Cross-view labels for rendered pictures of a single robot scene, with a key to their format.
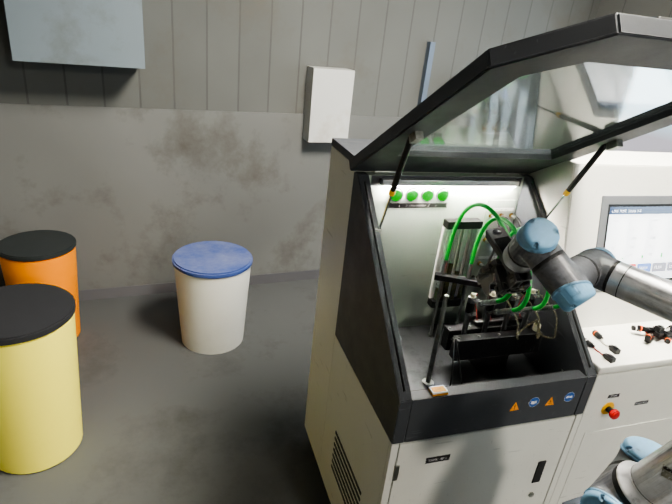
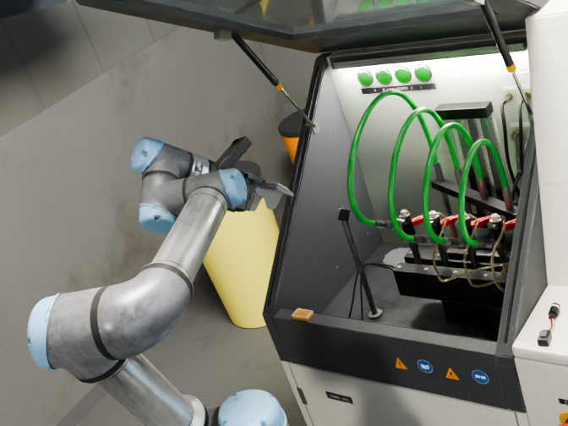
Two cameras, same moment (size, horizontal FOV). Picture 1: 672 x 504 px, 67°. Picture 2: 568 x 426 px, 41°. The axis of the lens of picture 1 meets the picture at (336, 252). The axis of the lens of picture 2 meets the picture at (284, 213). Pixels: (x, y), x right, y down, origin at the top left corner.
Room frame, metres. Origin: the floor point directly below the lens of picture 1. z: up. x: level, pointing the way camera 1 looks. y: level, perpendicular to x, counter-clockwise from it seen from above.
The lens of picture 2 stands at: (0.54, -1.87, 2.03)
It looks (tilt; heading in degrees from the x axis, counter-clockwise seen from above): 25 degrees down; 65
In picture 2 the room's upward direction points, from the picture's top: 20 degrees counter-clockwise
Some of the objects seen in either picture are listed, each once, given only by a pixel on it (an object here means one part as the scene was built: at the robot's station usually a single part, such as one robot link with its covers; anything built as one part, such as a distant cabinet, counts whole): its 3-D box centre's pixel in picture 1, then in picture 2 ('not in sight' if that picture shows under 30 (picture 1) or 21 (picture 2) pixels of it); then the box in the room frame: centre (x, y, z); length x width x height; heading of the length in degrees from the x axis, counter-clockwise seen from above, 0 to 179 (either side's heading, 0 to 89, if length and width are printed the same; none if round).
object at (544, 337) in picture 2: (598, 350); (549, 324); (1.47, -0.91, 0.99); 0.12 x 0.02 x 0.02; 26
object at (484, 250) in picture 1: (496, 239); (530, 133); (1.84, -0.61, 1.20); 0.13 x 0.03 x 0.31; 110
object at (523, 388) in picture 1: (495, 403); (384, 353); (1.29, -0.55, 0.87); 0.62 x 0.04 x 0.16; 110
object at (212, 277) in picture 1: (212, 297); not in sight; (2.72, 0.72, 0.28); 0.47 x 0.47 x 0.57
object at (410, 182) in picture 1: (452, 182); (423, 56); (1.76, -0.38, 1.43); 0.54 x 0.03 x 0.02; 110
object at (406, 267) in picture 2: (489, 346); (466, 289); (1.55, -0.58, 0.91); 0.34 x 0.10 x 0.15; 110
